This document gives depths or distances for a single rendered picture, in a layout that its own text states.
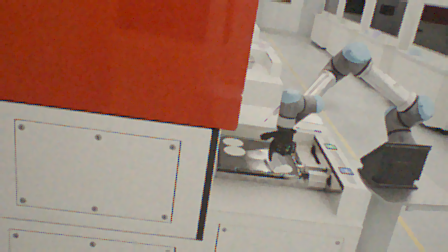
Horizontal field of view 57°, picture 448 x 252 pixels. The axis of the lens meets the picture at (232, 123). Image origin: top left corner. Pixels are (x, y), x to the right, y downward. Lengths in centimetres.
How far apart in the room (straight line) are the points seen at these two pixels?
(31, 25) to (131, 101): 34
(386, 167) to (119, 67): 137
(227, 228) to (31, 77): 89
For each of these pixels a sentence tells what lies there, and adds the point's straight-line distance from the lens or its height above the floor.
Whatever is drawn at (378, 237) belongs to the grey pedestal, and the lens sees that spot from 233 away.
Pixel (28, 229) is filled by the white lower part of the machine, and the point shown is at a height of 79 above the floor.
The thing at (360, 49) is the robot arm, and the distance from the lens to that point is 201.
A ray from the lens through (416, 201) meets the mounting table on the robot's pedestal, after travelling 213.
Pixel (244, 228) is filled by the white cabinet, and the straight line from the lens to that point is 166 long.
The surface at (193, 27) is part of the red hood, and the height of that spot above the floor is 151.
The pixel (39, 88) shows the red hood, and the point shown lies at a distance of 133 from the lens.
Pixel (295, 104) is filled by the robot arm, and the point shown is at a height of 122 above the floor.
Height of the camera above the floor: 167
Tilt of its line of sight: 20 degrees down
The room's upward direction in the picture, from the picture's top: 9 degrees clockwise
